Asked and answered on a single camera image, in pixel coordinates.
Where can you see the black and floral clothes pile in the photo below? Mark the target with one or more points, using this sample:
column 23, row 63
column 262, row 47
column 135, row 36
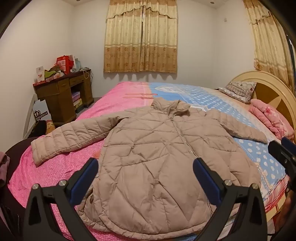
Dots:
column 39, row 129

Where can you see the purple box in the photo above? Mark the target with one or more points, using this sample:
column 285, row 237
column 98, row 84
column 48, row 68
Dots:
column 76, row 95

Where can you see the blue dotted blanket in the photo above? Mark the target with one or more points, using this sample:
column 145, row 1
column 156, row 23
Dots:
column 254, row 148

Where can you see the mauve garment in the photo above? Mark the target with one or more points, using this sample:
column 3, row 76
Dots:
column 3, row 169

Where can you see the red flat box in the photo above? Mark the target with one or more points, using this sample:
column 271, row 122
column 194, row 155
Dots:
column 39, row 83

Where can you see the red gift bag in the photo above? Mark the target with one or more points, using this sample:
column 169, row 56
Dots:
column 63, row 62

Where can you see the beige quilted puffer jacket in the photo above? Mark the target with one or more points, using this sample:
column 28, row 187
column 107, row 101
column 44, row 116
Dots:
column 150, row 150

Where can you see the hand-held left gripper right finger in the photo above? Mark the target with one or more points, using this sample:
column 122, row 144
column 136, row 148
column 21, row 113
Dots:
column 207, row 183

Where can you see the pink folded quilt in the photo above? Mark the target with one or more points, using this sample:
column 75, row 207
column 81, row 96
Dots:
column 270, row 115

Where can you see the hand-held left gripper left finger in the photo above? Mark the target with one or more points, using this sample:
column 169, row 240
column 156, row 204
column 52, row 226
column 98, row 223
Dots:
column 84, row 178

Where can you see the floral cushion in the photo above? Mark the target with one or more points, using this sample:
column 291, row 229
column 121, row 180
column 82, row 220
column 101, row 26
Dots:
column 50, row 127

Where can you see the wooden bed headboard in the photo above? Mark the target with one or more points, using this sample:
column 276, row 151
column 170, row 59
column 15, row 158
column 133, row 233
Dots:
column 268, row 92

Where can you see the green cloth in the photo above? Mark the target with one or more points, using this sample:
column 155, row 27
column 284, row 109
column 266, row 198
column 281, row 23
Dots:
column 49, row 73

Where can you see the beige patterned window curtain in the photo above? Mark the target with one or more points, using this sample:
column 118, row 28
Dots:
column 268, row 46
column 138, row 46

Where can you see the white and red snack box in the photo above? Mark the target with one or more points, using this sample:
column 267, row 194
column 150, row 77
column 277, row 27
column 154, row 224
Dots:
column 55, row 76

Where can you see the white metal frame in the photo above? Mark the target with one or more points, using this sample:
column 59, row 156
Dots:
column 29, row 115

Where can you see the white picture box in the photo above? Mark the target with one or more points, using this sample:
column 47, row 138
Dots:
column 40, row 74

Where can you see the yellow box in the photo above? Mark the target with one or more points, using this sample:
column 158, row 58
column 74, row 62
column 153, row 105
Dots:
column 78, row 103

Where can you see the brown wooden desk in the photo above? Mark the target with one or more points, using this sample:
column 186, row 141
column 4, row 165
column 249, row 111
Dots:
column 60, row 92

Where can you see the grey floral pillow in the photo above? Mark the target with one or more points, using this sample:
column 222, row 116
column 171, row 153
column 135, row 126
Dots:
column 238, row 89

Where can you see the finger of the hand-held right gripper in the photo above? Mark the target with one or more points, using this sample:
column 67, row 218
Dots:
column 281, row 151

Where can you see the white paper bag with logo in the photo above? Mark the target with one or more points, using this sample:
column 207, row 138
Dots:
column 40, row 109

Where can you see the pale blue bag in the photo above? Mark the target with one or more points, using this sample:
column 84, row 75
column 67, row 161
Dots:
column 77, row 63

